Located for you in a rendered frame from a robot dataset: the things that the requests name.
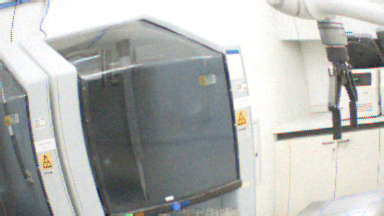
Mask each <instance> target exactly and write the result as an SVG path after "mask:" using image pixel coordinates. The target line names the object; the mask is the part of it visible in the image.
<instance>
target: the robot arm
mask: <svg viewBox="0 0 384 216"><path fill-rule="evenodd" d="M266 2H267V3H268V4H269V5H271V6H272V7H273V8H274V9H276V10H278V11H280V12H281V13H283V14H285V15H288V16H292V17H298V18H299V19H304V20H316V22H317V27H318V29H319V33H320V38H321V41H322V44H324V45H326V46H327V47H325V50H326V54H327V58H328V62H332V65H333V66H332V67H329V66H328V74H329V80H328V81H329V87H328V92H329V94H328V110H329V111H331V113H332V126H333V130H332V132H333V141H335V140H339V139H342V135H341V134H342V128H341V124H342V122H341V109H339V103H340V97H341V88H342V86H343V85H344V86H345V89H346V92H347V95H348V98H349V100H350V102H349V110H350V115H349V116H350V129H352V128H357V127H358V118H357V106H356V101H357V102H358V92H357V89H356V86H355V82H354V78H353V75H352V70H351V66H350V64H348V65H346V62H347V61H349V57H348V52H347V47H345V45H347V44H348V43H347V39H346V33H345V30H344V26H343V21H342V16H343V17H347V18H353V19H357V20H361V21H364V22H368V23H372V24H376V25H379V26H381V27H384V5H381V4H380V5H379V4H376V3H371V2H367V1H362V0H266ZM332 76H333V77H332Z"/></svg>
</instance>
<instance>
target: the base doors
mask: <svg viewBox="0 0 384 216"><path fill-rule="evenodd" d="M341 135H342V139H339V140H335V141H334V143H333V144H322V143H323V142H332V141H333V135H323V136H316V137H309V138H298V139H291V140H285V141H274V143H275V156H276V157H275V163H276V164H275V169H276V170H275V175H276V176H275V180H276V181H275V201H274V203H275V205H274V207H275V209H274V212H275V213H274V216H295V215H296V214H298V213H299V212H300V211H301V210H303V209H304V208H305V207H306V206H307V205H309V204H310V203H311V202H314V201H318V200H325V199H330V198H336V197H340V196H344V195H345V196H347V195H351V194H357V193H361V192H367V191H371V190H377V189H381V188H382V189H383V188H384V128H379V129H375V130H363V131H359V132H348V133H344V134H341ZM348 139H349V141H348V142H343V143H338V142H339V141H340V140H348ZM353 144H354V145H356V144H362V145H361V147H359V146H356V147H353ZM333 148H335V151H334V152H332V151H333ZM315 150H319V152H318V153H311V151H315ZM332 153H333V156H334V157H333V161H331V160H332Z"/></svg>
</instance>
